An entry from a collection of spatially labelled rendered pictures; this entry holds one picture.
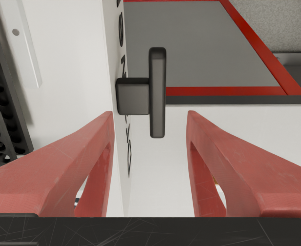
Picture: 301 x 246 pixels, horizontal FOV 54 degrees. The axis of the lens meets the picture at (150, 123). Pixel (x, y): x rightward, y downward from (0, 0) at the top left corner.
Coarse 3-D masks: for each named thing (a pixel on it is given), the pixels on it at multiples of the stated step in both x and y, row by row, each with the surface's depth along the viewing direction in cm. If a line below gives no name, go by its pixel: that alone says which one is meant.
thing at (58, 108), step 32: (32, 0) 25; (64, 0) 25; (0, 32) 26; (32, 32) 26; (64, 32) 26; (64, 64) 28; (32, 96) 30; (64, 96) 30; (32, 128) 32; (64, 128) 32
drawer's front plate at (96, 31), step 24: (72, 0) 16; (96, 0) 16; (120, 0) 24; (96, 24) 17; (96, 48) 17; (120, 48) 24; (96, 72) 18; (120, 72) 24; (96, 96) 19; (120, 120) 24; (120, 144) 24; (120, 168) 24; (120, 192) 25; (120, 216) 26
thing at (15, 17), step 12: (0, 0) 24; (12, 0) 24; (12, 12) 24; (24, 12) 25; (12, 24) 25; (24, 24) 25; (12, 36) 25; (24, 36) 25; (24, 48) 26; (24, 60) 26; (36, 60) 27; (24, 72) 27; (36, 72) 27; (24, 84) 28; (36, 84) 28
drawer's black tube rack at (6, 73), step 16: (0, 48) 24; (0, 64) 24; (0, 80) 25; (0, 96) 27; (16, 96) 27; (16, 112) 27; (16, 128) 29; (0, 144) 29; (16, 144) 29; (32, 144) 30
